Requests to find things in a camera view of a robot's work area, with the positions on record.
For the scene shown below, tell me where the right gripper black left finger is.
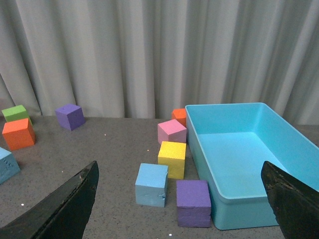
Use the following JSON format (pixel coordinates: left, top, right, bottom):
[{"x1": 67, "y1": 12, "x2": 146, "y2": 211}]
[{"x1": 0, "y1": 161, "x2": 99, "y2": 239}]

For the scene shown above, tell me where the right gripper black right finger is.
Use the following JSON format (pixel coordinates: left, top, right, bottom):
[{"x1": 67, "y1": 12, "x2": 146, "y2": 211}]
[{"x1": 261, "y1": 161, "x2": 319, "y2": 239}]

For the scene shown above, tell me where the light blue cube with marks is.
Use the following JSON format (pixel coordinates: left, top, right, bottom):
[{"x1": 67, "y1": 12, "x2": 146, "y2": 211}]
[{"x1": 0, "y1": 148, "x2": 20, "y2": 184}]

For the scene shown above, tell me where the light blue foam cube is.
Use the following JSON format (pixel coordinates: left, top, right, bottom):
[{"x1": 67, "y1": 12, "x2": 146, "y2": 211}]
[{"x1": 135, "y1": 163, "x2": 168, "y2": 207}]

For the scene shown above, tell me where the light blue plastic bin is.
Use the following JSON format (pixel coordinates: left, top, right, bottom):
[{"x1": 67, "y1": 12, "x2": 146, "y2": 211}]
[{"x1": 185, "y1": 103, "x2": 319, "y2": 230}]

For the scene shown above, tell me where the orange foam cube left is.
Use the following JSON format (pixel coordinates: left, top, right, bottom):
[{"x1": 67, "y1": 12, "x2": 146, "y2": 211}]
[{"x1": 2, "y1": 118, "x2": 35, "y2": 150}]

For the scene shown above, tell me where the purple foam cube far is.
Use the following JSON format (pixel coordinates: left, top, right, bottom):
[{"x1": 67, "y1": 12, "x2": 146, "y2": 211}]
[{"x1": 55, "y1": 104, "x2": 85, "y2": 131}]

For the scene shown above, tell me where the purple foam cube near bin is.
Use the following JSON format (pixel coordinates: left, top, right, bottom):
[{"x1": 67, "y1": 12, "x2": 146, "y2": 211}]
[{"x1": 176, "y1": 180, "x2": 211, "y2": 228}]

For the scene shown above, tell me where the green foam cube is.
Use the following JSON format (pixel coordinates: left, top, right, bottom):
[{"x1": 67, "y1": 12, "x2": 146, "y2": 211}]
[{"x1": 1, "y1": 105, "x2": 33, "y2": 125}]

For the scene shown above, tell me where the yellow foam cube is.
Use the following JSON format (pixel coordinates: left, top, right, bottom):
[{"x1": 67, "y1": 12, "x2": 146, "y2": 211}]
[{"x1": 158, "y1": 141, "x2": 186, "y2": 179}]

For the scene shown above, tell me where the orange foam cube behind pink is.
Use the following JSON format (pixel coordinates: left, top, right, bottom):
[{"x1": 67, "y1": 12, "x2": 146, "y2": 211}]
[{"x1": 171, "y1": 108, "x2": 186, "y2": 127}]

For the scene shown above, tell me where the grey curtain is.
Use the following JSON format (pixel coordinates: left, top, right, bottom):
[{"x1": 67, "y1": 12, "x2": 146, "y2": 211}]
[{"x1": 0, "y1": 0, "x2": 319, "y2": 125}]

